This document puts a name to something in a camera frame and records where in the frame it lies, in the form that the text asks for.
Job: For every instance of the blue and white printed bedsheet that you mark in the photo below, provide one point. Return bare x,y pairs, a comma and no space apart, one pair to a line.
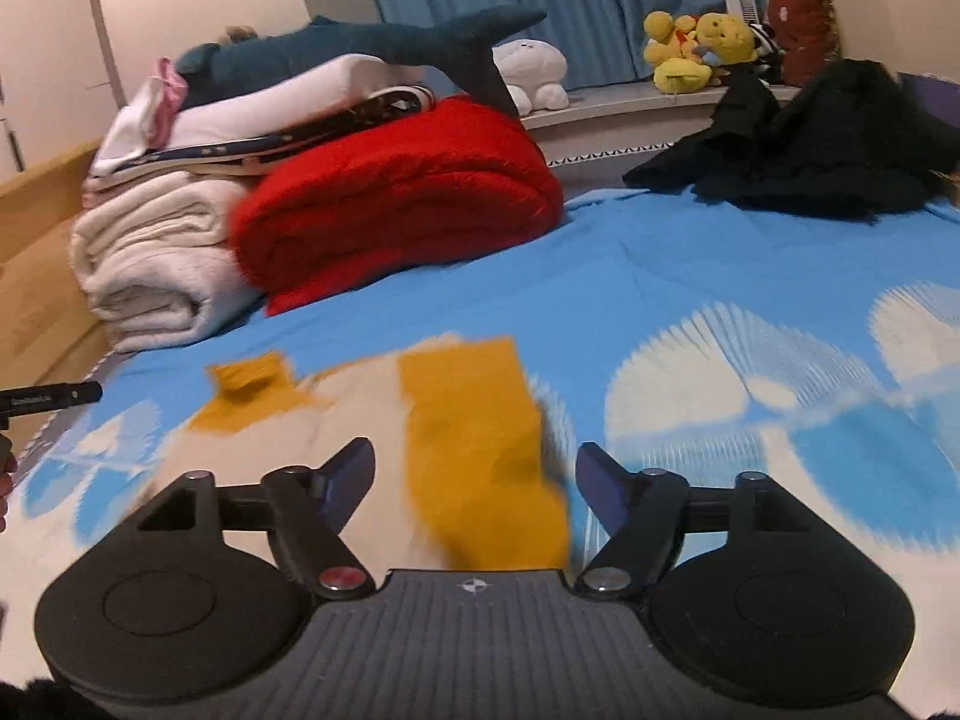
675,285

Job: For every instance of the yellow plush toy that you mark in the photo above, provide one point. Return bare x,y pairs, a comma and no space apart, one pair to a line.
724,37
675,52

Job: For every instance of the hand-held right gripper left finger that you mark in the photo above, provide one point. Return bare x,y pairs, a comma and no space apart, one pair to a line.
349,476

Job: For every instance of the navy patterned folded quilt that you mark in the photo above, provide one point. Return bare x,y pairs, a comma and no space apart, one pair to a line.
397,99

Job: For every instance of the wooden headboard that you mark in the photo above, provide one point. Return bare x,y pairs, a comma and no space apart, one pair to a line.
37,270

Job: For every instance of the person's left hand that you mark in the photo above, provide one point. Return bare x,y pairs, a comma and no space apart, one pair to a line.
6,469

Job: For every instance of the striped plush toy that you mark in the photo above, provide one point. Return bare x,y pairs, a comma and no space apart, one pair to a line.
765,41

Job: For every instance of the black clothes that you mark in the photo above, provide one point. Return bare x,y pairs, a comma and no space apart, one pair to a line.
810,150

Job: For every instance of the brown cushion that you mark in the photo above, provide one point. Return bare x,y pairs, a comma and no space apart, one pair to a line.
799,22

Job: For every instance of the pink and white folded clothes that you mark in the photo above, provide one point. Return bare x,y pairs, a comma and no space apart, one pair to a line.
142,120

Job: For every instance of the white folded fleece blanket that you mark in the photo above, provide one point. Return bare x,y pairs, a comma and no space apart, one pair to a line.
150,262

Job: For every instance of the red folded blanket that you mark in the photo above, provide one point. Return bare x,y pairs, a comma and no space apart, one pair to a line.
397,195

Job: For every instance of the white plush toy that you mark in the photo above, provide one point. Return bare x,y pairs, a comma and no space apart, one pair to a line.
532,67

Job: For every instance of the beige and yellow jacket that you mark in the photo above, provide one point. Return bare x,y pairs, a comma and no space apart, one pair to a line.
472,450

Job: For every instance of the grey window ledge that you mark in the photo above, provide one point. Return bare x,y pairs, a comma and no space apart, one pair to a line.
637,109

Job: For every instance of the brown teddy plush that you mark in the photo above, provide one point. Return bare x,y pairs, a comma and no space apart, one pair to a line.
240,34

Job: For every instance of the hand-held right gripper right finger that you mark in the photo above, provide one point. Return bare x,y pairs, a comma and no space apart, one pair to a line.
600,484

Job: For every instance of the blue shark plush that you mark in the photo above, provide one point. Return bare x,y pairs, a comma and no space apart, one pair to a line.
337,41

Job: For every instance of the white pillow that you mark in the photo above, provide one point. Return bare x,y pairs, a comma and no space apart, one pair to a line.
315,86

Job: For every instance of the small white fan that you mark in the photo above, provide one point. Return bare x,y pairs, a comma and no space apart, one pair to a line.
742,6

